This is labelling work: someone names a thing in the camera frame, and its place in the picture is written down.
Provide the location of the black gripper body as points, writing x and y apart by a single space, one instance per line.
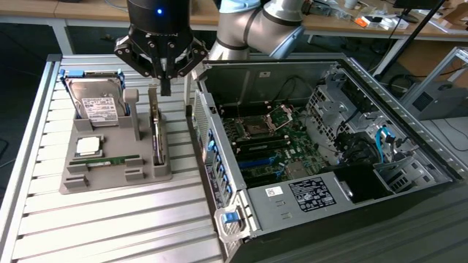
160 27

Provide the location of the graphics card with metal bracket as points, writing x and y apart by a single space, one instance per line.
156 131

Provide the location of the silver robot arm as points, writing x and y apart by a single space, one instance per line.
270 24

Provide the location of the silver hard disk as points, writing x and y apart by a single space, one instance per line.
98 107

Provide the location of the CPU socket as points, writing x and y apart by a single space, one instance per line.
253 127

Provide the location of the wooden desk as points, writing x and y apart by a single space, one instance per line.
36 12

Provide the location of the metal socket cover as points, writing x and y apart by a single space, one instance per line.
281 117

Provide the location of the silver CPU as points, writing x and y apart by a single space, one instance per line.
88 146

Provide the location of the green RAM stick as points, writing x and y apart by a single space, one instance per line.
109 160

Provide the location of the black RAM stick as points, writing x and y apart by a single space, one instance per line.
262 148

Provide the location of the perforated metal drive cage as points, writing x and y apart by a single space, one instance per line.
325 104

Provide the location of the grey metal device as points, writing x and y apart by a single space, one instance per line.
321 9

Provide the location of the blue expansion slot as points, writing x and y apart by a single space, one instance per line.
256 163

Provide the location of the grey plastic parts rack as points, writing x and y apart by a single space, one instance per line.
109 175

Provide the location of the green motherboard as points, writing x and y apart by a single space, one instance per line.
302 142

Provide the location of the white cup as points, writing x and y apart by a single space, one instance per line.
350 3

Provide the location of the orange box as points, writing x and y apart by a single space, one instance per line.
361 22

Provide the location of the silver chipset heatsink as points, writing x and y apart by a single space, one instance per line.
296 170

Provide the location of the blue case latch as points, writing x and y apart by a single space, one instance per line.
229 217

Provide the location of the white box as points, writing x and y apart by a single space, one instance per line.
401 25

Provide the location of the grey power supply unit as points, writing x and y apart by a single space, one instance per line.
262 213

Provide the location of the black slanted pole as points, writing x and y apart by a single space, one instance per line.
410 38

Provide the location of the black monitor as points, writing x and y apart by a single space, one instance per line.
405 3

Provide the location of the grey computer tower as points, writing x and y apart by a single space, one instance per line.
445 104

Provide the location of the metal disk bay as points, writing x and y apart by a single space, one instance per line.
413 172

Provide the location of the open black PC case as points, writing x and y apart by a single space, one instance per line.
328 233

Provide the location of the brown cardboard piece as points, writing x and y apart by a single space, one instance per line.
456 13

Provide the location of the aluminium profile frame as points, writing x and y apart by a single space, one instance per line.
461 52

